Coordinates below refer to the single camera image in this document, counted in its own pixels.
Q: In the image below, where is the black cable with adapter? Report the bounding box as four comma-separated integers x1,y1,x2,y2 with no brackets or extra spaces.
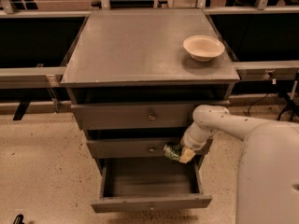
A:
246,91,270,118

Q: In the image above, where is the grey middle drawer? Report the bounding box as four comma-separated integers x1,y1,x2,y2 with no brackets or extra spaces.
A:
87,137,179,159

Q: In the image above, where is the grey open bottom drawer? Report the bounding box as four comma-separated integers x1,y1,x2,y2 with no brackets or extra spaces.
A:
92,157,212,213

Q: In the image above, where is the grey metal rail frame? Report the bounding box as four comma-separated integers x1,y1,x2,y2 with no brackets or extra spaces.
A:
1,9,298,89

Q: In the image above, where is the black object on floor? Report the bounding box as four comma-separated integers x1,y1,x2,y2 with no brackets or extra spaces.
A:
13,214,24,224

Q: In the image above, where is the green crushed soda can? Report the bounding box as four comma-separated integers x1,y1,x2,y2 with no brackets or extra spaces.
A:
164,142,182,161

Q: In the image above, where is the grey drawer cabinet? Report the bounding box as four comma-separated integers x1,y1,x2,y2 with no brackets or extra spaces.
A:
62,9,239,167

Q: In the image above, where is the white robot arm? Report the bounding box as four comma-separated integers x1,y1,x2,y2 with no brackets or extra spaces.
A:
180,105,299,224

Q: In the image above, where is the grey top drawer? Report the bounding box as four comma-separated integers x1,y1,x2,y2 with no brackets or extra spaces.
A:
70,100,231,131

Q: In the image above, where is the white bowl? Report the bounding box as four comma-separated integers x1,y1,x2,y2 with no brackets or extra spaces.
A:
183,35,225,62

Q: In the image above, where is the black tripod stand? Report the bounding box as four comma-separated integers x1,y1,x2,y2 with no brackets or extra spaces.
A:
278,79,299,121

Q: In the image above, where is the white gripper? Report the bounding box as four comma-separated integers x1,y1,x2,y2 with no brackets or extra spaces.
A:
179,128,208,163

